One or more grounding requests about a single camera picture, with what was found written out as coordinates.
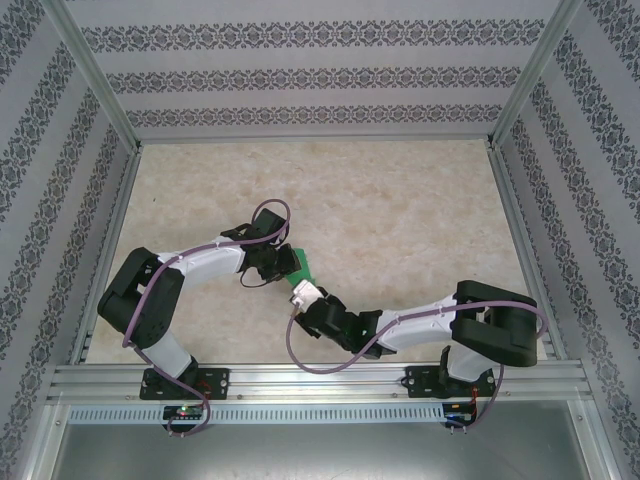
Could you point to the green paper sheet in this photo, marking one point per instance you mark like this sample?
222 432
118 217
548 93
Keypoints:
306 272

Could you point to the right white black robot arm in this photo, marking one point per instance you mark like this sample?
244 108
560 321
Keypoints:
415 325

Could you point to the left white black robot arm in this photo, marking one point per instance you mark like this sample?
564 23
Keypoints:
215 262

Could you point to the grey metal sheet tray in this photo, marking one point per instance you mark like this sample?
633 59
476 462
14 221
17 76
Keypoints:
320 455

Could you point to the aluminium mounting rail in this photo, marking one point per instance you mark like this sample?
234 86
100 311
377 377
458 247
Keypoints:
280 380

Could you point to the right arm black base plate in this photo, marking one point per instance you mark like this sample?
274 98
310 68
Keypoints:
422 382

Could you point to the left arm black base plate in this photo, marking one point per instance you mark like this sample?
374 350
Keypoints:
217 382

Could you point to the aluminium side rail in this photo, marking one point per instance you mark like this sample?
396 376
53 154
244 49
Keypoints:
524 250
109 250

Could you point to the aluminium frame post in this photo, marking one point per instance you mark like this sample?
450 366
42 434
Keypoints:
96 75
532 75

